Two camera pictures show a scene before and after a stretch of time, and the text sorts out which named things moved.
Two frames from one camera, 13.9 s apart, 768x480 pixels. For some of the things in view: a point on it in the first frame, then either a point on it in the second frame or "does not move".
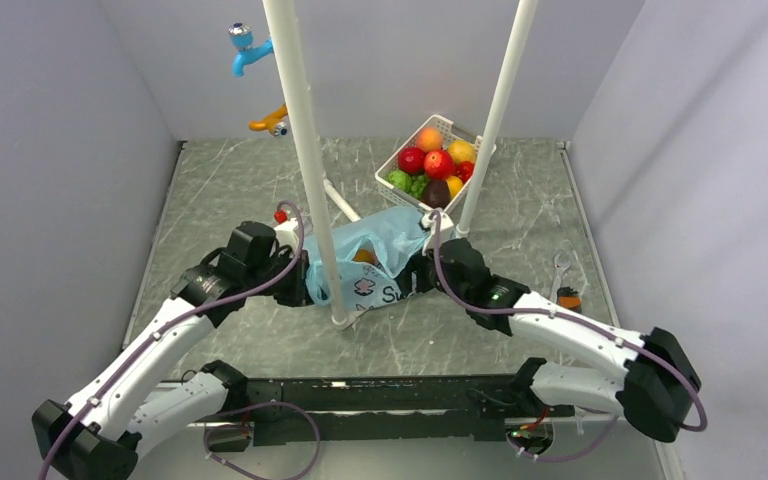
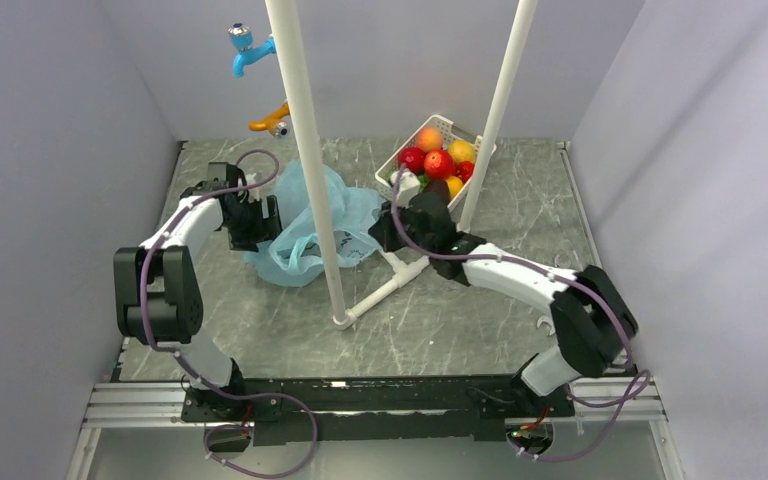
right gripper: (416, 262) -> (383, 230)
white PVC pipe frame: (317, 187) does not move
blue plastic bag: (369, 254) -> (294, 257)
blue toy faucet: (242, 40) does not move
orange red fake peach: (429, 139) does not move
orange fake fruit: (454, 185) does not move
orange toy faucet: (275, 122) does not move
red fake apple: (411, 160) does not move
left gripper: (298, 295) -> (265, 230)
